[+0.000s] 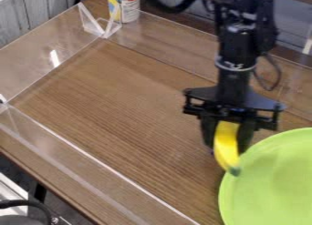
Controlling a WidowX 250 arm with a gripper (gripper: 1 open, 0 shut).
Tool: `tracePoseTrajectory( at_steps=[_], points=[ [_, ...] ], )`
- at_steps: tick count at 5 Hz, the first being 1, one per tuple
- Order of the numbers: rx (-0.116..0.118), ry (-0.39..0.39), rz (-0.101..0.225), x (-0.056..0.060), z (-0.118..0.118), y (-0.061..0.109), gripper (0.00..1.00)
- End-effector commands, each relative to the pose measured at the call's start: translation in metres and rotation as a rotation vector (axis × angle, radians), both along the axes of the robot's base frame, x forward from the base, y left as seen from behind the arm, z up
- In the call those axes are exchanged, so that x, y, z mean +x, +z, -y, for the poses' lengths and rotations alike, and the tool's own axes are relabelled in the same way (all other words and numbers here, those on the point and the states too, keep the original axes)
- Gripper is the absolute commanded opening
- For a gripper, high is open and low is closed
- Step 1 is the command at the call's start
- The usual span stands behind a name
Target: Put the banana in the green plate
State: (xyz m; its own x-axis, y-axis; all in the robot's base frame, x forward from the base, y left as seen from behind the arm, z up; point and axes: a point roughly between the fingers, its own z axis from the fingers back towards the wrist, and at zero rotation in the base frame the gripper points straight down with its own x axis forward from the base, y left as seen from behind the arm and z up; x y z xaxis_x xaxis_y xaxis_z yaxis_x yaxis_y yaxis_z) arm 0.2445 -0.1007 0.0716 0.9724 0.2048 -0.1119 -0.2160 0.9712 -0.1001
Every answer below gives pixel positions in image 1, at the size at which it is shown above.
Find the black cable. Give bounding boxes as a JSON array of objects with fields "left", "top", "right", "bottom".
[{"left": 0, "top": 199, "right": 54, "bottom": 225}]

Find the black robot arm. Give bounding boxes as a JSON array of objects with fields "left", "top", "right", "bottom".
[{"left": 146, "top": 0, "right": 285, "bottom": 152}]

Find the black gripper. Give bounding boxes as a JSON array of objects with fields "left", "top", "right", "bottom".
[{"left": 182, "top": 86, "right": 288, "bottom": 155}]

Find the green plate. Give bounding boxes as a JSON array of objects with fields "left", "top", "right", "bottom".
[{"left": 218, "top": 128, "right": 312, "bottom": 225}]

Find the clear acrylic enclosure wall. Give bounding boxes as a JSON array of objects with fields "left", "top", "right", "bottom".
[{"left": 0, "top": 0, "right": 312, "bottom": 225}]

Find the yellow toy banana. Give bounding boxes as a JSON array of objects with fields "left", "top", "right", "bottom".
[{"left": 213, "top": 121, "right": 240, "bottom": 176}]

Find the clear acrylic corner bracket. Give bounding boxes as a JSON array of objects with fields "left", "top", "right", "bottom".
[{"left": 78, "top": 3, "right": 122, "bottom": 39}]

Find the white paint can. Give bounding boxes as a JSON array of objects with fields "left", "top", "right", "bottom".
[{"left": 107, "top": 0, "right": 141, "bottom": 24}]

